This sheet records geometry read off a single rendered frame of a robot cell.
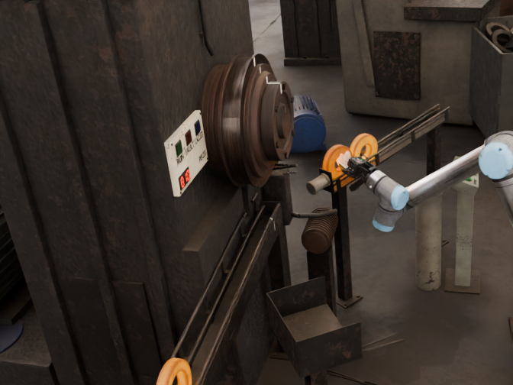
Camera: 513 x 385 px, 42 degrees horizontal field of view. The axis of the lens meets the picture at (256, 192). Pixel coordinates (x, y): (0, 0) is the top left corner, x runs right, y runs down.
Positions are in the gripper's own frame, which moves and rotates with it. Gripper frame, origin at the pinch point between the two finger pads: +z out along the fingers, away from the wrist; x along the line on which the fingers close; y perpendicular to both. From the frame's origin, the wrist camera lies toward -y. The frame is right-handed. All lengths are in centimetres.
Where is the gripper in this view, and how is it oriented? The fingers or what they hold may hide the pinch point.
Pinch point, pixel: (337, 158)
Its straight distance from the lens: 293.9
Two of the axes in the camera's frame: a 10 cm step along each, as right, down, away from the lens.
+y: 0.6, -7.6, -6.5
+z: -6.3, -5.3, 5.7
